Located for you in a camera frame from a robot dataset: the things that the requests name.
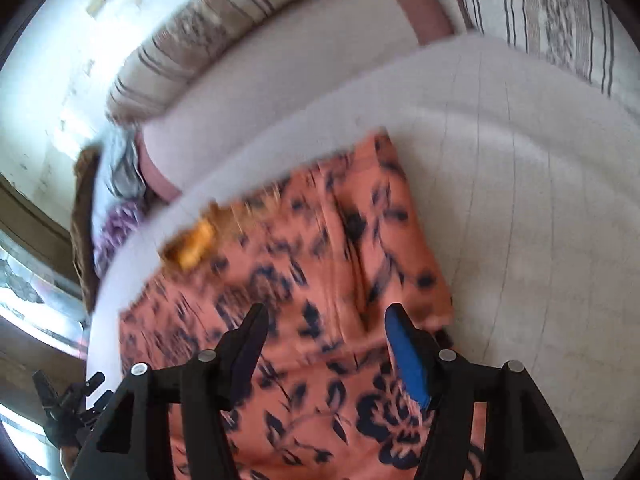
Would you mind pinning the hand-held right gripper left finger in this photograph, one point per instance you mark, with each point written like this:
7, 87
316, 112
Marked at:
248, 347

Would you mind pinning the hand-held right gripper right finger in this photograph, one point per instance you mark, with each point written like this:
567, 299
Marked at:
407, 355

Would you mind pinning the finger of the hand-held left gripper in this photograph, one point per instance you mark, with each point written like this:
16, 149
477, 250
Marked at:
44, 390

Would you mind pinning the orange floral garment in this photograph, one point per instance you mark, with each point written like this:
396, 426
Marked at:
310, 260

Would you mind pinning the brown cloth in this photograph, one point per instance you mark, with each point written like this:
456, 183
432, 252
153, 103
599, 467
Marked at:
82, 220

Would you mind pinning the purple floral cloth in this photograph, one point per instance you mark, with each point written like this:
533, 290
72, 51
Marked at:
117, 225

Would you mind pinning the quilted pale pink blanket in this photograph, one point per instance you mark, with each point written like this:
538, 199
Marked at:
525, 210

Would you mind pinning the grey cloth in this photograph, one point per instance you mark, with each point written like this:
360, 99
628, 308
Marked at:
120, 170

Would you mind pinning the white pink bolster pillow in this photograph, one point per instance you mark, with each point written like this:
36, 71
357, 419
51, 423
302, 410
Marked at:
280, 80

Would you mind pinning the striped bolster pillow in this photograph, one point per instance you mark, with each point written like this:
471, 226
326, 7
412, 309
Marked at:
200, 25

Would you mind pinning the striped floral flat pillow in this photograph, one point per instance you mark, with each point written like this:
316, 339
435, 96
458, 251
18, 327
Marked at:
525, 5

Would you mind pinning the window with wooden frame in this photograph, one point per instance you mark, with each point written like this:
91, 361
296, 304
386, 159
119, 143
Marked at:
30, 270

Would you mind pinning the beige wall switch plate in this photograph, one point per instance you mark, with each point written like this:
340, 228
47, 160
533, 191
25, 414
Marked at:
96, 4

